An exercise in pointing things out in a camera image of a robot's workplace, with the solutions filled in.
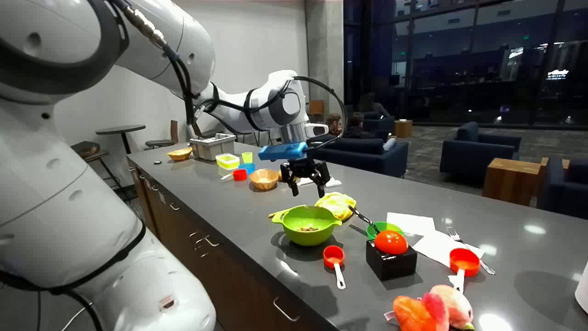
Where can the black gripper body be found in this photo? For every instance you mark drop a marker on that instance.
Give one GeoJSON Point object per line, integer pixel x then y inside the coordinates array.
{"type": "Point", "coordinates": [305, 167]}

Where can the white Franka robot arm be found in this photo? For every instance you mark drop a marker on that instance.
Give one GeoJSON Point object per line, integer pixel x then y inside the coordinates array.
{"type": "Point", "coordinates": [61, 213]}

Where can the green plastic bowl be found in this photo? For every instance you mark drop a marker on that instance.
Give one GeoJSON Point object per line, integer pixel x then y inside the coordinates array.
{"type": "Point", "coordinates": [309, 230]}

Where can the folded white paper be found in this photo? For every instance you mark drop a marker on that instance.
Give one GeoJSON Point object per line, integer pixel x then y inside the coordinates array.
{"type": "Point", "coordinates": [331, 182]}

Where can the yellow floppy toy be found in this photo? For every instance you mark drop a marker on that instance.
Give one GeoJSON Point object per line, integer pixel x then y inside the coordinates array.
{"type": "Point", "coordinates": [337, 202]}

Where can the wicker basket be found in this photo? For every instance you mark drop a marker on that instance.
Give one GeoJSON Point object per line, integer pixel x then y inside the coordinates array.
{"type": "Point", "coordinates": [265, 178]}

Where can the small red measuring cup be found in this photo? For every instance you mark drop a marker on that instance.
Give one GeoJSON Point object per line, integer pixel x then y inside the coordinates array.
{"type": "Point", "coordinates": [239, 174]}

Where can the yellow plastic container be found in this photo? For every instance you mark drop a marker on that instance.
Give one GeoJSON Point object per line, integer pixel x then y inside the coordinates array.
{"type": "Point", "coordinates": [226, 160]}

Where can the red orange toy tomato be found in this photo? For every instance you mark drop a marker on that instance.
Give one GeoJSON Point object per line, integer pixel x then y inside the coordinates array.
{"type": "Point", "coordinates": [390, 242]}

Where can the metal tray container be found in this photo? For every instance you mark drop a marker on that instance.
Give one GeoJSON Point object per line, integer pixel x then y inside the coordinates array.
{"type": "Point", "coordinates": [212, 147]}

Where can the white paper sheet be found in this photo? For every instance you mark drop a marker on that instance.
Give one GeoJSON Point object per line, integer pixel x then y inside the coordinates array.
{"type": "Point", "coordinates": [410, 222]}
{"type": "Point", "coordinates": [438, 244]}

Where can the wooden crate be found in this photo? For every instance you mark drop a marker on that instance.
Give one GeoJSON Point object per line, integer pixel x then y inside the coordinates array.
{"type": "Point", "coordinates": [403, 128]}

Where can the black box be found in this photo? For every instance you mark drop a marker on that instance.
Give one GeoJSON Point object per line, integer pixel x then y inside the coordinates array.
{"type": "Point", "coordinates": [390, 265]}

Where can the brown counter cabinet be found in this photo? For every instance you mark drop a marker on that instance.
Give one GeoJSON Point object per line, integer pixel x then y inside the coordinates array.
{"type": "Point", "coordinates": [184, 235]}

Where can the wooden cafe chair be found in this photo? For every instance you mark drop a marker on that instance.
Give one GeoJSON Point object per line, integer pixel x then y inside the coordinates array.
{"type": "Point", "coordinates": [160, 141]}

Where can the dark blue armchair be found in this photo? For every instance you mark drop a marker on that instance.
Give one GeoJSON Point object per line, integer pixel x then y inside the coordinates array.
{"type": "Point", "coordinates": [474, 152]}
{"type": "Point", "coordinates": [566, 185]}

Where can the orange pink plush toy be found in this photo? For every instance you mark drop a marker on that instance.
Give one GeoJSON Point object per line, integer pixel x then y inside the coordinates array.
{"type": "Point", "coordinates": [423, 312]}

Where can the round dark cafe table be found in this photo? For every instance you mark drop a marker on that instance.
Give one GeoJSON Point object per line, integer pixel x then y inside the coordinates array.
{"type": "Point", "coordinates": [120, 128]}

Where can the wooden side table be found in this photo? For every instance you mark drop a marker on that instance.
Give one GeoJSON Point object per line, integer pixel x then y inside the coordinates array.
{"type": "Point", "coordinates": [511, 180]}

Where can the black stereo camera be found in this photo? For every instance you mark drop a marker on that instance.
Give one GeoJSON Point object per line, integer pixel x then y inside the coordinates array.
{"type": "Point", "coordinates": [85, 149]}

